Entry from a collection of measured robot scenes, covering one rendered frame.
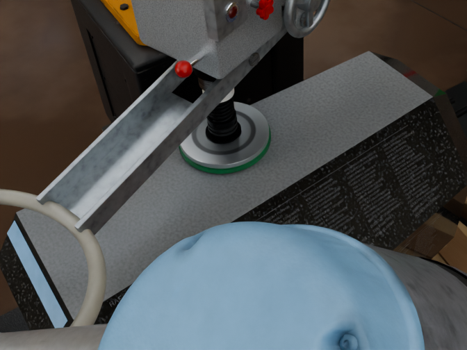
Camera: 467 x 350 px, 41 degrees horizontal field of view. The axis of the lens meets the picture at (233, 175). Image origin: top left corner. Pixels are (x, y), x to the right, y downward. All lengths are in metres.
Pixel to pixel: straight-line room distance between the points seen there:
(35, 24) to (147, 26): 2.34
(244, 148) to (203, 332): 1.23
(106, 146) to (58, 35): 2.20
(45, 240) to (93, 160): 0.24
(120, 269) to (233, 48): 0.50
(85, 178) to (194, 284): 1.05
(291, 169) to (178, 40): 0.41
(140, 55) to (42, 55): 1.47
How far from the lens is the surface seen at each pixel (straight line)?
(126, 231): 1.37
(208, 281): 0.22
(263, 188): 1.39
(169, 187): 1.43
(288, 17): 1.21
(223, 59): 1.17
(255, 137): 1.46
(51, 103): 3.03
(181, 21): 1.17
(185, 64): 1.14
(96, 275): 1.09
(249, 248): 0.21
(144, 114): 1.32
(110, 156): 1.28
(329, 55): 3.05
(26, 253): 1.43
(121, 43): 1.97
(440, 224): 1.69
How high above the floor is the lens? 1.86
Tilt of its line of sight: 48 degrees down
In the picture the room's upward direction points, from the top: 7 degrees counter-clockwise
